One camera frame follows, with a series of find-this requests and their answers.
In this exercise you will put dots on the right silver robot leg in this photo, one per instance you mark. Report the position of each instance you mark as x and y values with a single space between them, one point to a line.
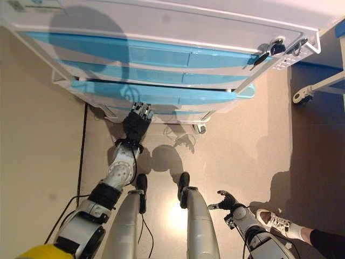
199 215

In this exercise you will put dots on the cart lock with black key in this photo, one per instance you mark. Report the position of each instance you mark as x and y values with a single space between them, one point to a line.
276 48

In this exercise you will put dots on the white medical cart body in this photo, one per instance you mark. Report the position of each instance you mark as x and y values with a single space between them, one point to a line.
188 24

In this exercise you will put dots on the white perforated cart basket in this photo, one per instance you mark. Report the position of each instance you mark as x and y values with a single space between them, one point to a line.
283 63

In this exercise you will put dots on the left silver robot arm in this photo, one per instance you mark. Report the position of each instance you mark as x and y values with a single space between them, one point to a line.
118 170

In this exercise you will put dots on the blue-front cart drawer below label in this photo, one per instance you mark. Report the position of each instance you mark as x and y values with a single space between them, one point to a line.
107 46

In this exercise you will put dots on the silver robot leg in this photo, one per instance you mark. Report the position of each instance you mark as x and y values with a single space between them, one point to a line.
129 215
199 215

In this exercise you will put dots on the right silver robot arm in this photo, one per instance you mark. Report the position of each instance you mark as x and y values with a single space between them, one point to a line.
241 214

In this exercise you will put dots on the person's leg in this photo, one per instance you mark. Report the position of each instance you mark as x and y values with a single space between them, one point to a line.
326 240

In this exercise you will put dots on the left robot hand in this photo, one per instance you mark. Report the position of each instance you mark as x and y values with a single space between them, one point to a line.
134 126

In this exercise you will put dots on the yellow robot shoulder cover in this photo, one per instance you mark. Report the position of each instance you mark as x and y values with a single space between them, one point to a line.
40 252

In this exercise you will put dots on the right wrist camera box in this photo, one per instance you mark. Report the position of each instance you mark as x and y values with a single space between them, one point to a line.
229 222

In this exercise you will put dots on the left silver robot leg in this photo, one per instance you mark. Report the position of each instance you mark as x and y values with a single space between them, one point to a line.
129 215

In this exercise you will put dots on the white cart side bracket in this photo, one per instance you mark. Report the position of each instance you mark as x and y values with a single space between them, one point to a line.
58 81

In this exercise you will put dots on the large blue-front cart drawer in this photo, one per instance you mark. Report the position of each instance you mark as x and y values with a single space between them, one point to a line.
161 94

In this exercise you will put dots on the cart label sticker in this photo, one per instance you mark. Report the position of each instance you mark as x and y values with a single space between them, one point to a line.
19 5

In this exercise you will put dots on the cart caster wheel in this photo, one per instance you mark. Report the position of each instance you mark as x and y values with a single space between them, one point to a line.
200 129

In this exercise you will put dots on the narrow blue-front cart drawer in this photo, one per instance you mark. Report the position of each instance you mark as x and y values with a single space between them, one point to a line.
161 74

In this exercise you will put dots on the white sneaker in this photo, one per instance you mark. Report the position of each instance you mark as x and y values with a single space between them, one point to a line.
277 221

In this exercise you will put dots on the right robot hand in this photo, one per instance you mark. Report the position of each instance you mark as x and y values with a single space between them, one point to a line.
230 202

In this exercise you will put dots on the blue tape patch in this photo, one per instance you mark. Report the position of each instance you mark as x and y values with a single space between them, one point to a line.
340 30

